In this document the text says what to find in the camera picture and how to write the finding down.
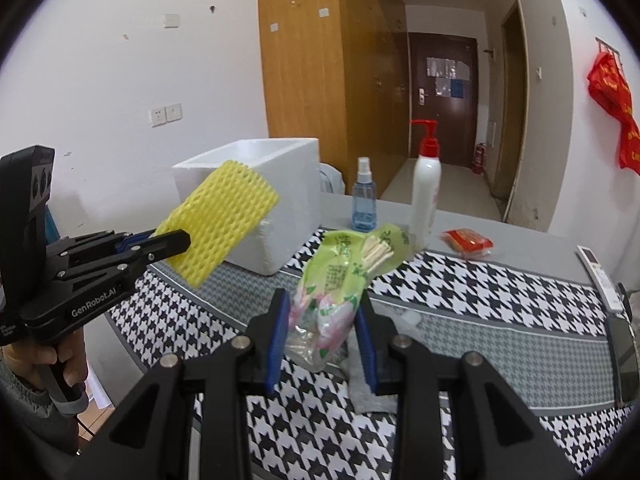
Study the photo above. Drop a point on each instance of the wooden side door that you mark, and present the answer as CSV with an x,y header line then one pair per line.
x,y
512,110

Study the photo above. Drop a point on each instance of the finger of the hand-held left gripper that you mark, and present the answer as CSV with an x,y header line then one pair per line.
x,y
170,242
127,246

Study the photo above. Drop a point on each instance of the green plastic bag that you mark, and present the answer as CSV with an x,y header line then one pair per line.
x,y
332,275

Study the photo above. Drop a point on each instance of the houndstooth table cloth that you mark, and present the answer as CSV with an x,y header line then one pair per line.
x,y
475,310

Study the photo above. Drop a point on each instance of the white paper notice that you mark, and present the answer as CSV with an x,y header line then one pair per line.
x,y
447,68

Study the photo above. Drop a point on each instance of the blue paper notice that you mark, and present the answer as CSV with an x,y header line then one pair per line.
x,y
457,88

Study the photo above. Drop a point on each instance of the white wall socket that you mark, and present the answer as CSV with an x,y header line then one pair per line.
x,y
158,116

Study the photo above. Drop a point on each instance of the white remote control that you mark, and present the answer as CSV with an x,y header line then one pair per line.
x,y
597,272

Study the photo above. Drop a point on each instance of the wooden wardrobe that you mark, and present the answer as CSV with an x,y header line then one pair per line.
x,y
305,85

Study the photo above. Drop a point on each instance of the black smartphone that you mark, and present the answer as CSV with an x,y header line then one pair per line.
x,y
625,360

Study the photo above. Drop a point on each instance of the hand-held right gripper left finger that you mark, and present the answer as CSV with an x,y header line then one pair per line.
x,y
277,340

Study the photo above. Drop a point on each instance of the white foam box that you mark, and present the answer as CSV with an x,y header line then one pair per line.
x,y
285,185

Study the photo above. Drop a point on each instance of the black chair armrest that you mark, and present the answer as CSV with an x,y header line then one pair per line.
x,y
629,302

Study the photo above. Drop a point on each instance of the person's left hand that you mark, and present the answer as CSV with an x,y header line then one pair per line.
x,y
75,355

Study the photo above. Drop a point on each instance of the dark brown door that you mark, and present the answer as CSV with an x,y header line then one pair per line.
x,y
442,125

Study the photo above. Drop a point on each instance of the blue spray bottle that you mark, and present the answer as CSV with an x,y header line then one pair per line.
x,y
364,210

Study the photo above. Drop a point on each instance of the yellow foam net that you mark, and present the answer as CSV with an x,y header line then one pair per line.
x,y
220,210

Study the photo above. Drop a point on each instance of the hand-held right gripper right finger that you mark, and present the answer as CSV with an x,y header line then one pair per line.
x,y
367,345

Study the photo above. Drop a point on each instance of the grey cloth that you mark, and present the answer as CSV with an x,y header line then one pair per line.
x,y
365,400

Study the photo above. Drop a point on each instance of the red fire extinguisher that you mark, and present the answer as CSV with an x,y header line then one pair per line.
x,y
479,160

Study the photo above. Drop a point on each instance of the white pump bottle red cap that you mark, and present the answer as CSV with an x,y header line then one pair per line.
x,y
425,190

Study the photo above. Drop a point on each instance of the metal wall hook rack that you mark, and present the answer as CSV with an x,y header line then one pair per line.
x,y
607,46

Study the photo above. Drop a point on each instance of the white wall plate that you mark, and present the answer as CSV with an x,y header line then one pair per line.
x,y
172,20

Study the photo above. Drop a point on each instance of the person's left forearm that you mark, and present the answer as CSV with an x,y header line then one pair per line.
x,y
25,410

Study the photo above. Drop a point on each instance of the red hanging bag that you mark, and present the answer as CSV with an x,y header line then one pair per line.
x,y
612,90

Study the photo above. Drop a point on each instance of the red packet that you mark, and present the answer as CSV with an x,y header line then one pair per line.
x,y
467,241

